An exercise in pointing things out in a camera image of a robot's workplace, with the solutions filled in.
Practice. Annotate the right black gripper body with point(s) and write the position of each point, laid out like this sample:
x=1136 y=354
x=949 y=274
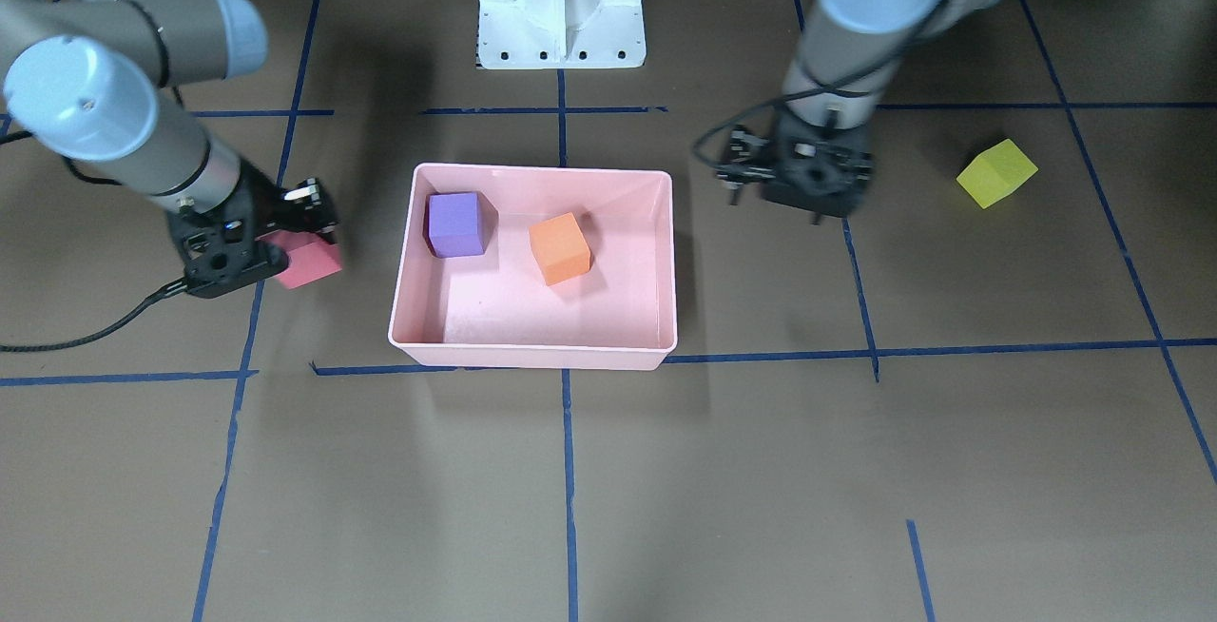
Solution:
x=269 y=210

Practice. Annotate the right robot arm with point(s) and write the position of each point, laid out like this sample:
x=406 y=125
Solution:
x=92 y=79

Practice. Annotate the yellow-green foam block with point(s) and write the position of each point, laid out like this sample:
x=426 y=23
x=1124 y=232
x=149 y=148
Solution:
x=996 y=173

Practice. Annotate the pink plastic bin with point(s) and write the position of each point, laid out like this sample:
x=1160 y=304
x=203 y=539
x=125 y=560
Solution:
x=496 y=310

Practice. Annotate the white mounting post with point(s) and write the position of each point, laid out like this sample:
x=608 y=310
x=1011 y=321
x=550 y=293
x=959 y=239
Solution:
x=533 y=34

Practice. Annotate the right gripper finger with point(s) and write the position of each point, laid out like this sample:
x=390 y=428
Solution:
x=308 y=208

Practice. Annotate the purple foam block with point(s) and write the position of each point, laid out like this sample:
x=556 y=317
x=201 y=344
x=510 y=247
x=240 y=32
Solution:
x=459 y=224

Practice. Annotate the red foam block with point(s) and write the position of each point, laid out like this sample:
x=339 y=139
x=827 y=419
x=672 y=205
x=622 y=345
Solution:
x=309 y=257

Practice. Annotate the orange foam block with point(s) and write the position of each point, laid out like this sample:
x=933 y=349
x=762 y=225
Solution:
x=560 y=249

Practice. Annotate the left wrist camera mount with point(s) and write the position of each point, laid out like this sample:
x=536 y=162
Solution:
x=744 y=161

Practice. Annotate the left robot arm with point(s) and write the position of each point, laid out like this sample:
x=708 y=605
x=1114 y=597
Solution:
x=850 y=51

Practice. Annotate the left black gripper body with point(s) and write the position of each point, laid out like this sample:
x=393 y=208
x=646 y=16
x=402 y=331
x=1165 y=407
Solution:
x=743 y=164

